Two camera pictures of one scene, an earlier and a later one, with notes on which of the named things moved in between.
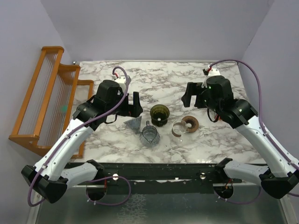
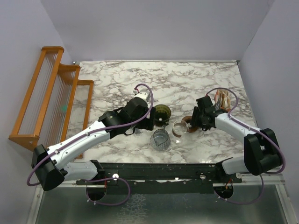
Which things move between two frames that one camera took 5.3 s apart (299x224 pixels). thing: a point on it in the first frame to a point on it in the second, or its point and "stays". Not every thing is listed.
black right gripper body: x=202 y=100 to x=198 y=119
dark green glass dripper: x=159 y=114 stays
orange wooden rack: x=56 y=98 stays
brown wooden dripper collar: x=192 y=123 stays
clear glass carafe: x=149 y=136 to x=160 y=139
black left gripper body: x=111 y=106 to x=147 y=124
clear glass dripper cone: x=179 y=129 stays
